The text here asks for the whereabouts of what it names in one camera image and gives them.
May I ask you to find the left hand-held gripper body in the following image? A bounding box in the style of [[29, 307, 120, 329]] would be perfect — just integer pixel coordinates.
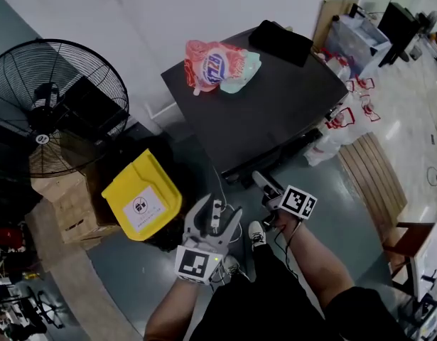
[[174, 231, 229, 286]]

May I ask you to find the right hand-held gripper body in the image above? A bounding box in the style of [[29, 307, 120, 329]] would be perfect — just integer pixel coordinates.
[[261, 185, 318, 221]]

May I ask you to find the person's right forearm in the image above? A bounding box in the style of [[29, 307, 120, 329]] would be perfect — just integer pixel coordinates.
[[274, 215, 356, 313]]

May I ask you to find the person's left forearm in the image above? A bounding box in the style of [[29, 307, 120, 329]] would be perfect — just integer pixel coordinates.
[[143, 277, 200, 341]]

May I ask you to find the pink detergent bag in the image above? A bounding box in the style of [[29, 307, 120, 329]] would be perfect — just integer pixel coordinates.
[[184, 40, 249, 97]]

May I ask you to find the white power strip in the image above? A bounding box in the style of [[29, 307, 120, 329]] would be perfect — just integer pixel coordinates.
[[210, 199, 223, 229]]

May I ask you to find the person's right white shoe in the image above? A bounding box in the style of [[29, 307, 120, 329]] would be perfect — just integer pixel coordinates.
[[247, 220, 267, 252]]

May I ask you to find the person's white shoe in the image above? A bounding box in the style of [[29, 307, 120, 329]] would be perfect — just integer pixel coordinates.
[[221, 254, 249, 281], [247, 220, 267, 252]]

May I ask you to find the person's left white shoe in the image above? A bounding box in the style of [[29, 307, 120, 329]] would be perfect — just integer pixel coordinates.
[[221, 254, 249, 281]]

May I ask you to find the white plastic bags group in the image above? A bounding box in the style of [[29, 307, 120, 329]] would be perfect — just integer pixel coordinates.
[[303, 46, 382, 168]]

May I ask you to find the black washing machine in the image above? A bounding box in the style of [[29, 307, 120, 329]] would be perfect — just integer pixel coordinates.
[[160, 20, 350, 188]]

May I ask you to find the wooden slatted board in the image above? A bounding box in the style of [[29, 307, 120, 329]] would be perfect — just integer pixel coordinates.
[[337, 132, 409, 234]]

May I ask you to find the person's black clothing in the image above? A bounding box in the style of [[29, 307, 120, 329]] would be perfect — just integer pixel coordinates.
[[189, 243, 411, 341]]

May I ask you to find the pale green pouch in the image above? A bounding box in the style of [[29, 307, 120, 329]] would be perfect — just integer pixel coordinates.
[[220, 50, 262, 95]]

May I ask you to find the cardboard box with label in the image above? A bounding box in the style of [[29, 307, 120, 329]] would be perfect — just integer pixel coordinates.
[[53, 190, 122, 250]]

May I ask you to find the brown wooden chair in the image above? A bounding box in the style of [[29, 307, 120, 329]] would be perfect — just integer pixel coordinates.
[[381, 221, 436, 288]]

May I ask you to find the brown cardboard floor sheet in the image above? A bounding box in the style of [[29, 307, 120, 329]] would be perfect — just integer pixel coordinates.
[[24, 197, 144, 341]]

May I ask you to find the black folded cloth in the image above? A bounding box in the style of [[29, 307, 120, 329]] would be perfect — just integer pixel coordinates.
[[248, 19, 314, 68]]

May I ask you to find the white flat board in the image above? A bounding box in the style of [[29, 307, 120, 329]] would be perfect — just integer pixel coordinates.
[[411, 220, 437, 303]]

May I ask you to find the red bag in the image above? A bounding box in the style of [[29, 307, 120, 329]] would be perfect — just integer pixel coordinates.
[[0, 227, 26, 252]]

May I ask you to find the small black standing fan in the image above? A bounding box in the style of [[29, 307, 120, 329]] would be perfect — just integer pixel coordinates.
[[419, 10, 437, 36]]

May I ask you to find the white power cable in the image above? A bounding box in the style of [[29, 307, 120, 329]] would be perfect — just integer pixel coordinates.
[[212, 165, 228, 210]]

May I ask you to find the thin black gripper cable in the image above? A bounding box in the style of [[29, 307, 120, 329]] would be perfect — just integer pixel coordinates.
[[270, 221, 305, 281]]

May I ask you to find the cardboard sheet against wall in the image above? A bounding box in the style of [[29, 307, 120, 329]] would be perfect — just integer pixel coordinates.
[[312, 0, 360, 49]]

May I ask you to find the large black pedestal fan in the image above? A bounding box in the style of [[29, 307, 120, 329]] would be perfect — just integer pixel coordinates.
[[0, 38, 130, 179]]

